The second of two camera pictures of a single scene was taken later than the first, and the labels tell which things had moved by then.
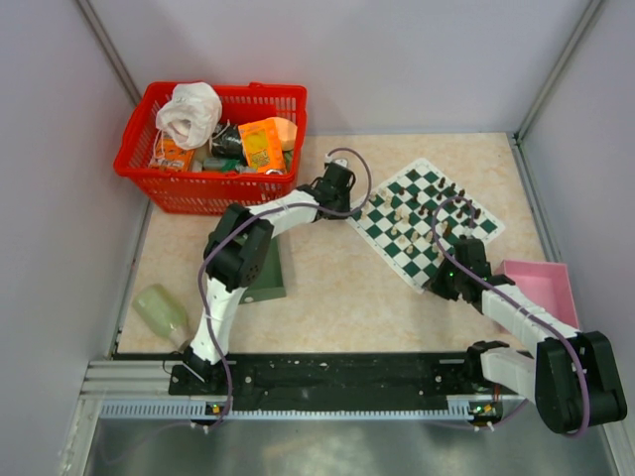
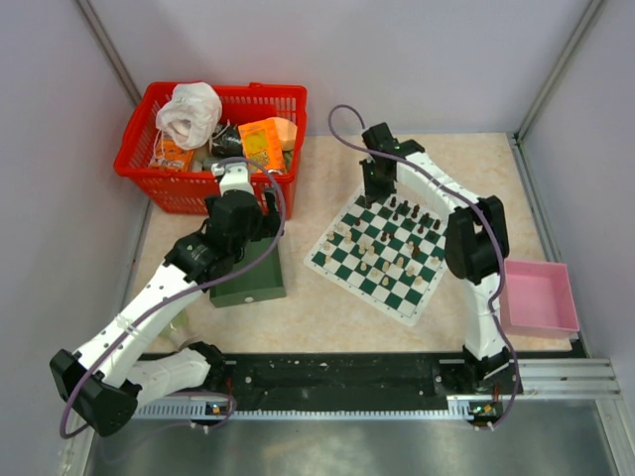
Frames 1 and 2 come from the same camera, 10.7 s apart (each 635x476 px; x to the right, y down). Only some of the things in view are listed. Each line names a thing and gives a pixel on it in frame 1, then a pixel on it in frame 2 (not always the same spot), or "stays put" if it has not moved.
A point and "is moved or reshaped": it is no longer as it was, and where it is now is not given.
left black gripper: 345,194 to 259,225
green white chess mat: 396,220 is moved or reshaped
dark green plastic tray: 270,283 stays put
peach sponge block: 287,130 stays put
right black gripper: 435,284 to 373,195
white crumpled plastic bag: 191,115 stays put
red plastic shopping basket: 203,192 stays put
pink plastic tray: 549,285 stays put
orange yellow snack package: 262,146 stays put
